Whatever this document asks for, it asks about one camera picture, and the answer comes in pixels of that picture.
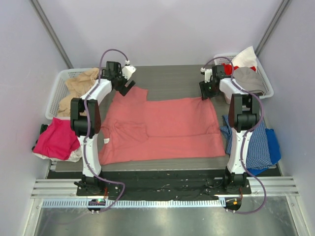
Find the salmon pink t shirt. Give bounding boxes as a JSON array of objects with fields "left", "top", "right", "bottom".
[{"left": 98, "top": 87, "right": 225, "bottom": 165}]

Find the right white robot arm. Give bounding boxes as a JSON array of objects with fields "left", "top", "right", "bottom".
[{"left": 199, "top": 65, "right": 263, "bottom": 194}]

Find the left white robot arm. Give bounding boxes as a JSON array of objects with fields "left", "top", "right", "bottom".
[{"left": 70, "top": 60, "right": 136, "bottom": 196}]

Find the red garment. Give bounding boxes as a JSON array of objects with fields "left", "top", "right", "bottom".
[{"left": 221, "top": 63, "right": 256, "bottom": 75}]

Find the beige t shirt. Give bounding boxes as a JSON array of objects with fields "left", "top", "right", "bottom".
[{"left": 57, "top": 68, "right": 99, "bottom": 117}]

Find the left white plastic basket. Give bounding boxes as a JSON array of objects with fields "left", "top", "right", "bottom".
[{"left": 45, "top": 68, "right": 92, "bottom": 119}]

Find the white plastic basket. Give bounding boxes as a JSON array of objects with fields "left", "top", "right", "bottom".
[
  {"left": 45, "top": 68, "right": 92, "bottom": 119},
  {"left": 214, "top": 53, "right": 274, "bottom": 104}
]

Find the right white plastic basket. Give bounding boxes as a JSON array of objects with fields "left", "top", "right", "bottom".
[{"left": 214, "top": 53, "right": 274, "bottom": 104}]

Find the cream white garment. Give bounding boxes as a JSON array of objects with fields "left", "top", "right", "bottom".
[{"left": 33, "top": 148, "right": 83, "bottom": 162}]

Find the bright blue garment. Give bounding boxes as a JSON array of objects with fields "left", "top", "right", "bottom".
[{"left": 248, "top": 128, "right": 281, "bottom": 176}]

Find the blue checkered shirt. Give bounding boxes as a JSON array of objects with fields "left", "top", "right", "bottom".
[{"left": 220, "top": 115, "right": 273, "bottom": 170}]

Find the magenta t shirt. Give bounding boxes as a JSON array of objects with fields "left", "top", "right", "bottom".
[{"left": 32, "top": 118, "right": 80, "bottom": 161}]

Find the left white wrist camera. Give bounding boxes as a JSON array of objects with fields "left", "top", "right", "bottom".
[{"left": 122, "top": 60, "right": 136, "bottom": 80}]

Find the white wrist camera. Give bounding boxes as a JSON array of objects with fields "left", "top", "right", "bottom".
[
  {"left": 200, "top": 67, "right": 213, "bottom": 83},
  {"left": 122, "top": 60, "right": 136, "bottom": 80}
]

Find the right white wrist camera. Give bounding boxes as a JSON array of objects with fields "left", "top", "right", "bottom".
[{"left": 200, "top": 67, "right": 213, "bottom": 83}]

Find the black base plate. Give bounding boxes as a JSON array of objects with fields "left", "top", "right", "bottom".
[{"left": 74, "top": 170, "right": 252, "bottom": 201}]

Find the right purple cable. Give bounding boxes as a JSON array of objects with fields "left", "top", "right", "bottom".
[{"left": 201, "top": 58, "right": 268, "bottom": 214}]

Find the purple cable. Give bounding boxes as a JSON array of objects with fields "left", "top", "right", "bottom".
[
  {"left": 201, "top": 58, "right": 268, "bottom": 214},
  {"left": 82, "top": 49, "right": 131, "bottom": 213}
]

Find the left corner aluminium post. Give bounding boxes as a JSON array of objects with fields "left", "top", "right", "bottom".
[{"left": 30, "top": 0, "right": 73, "bottom": 69}]

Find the corner aluminium post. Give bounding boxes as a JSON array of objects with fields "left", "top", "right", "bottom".
[
  {"left": 255, "top": 0, "right": 292, "bottom": 57},
  {"left": 30, "top": 0, "right": 73, "bottom": 69}
]

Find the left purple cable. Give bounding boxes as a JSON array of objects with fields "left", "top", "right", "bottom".
[{"left": 82, "top": 49, "right": 131, "bottom": 213}]

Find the right corner aluminium post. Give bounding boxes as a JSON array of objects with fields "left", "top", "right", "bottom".
[{"left": 255, "top": 0, "right": 292, "bottom": 57}]

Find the aluminium frame rail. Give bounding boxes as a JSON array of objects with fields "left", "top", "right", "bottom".
[{"left": 31, "top": 177, "right": 299, "bottom": 199}]

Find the white slotted cable duct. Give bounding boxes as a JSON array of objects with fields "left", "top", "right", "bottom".
[{"left": 42, "top": 198, "right": 226, "bottom": 208}]

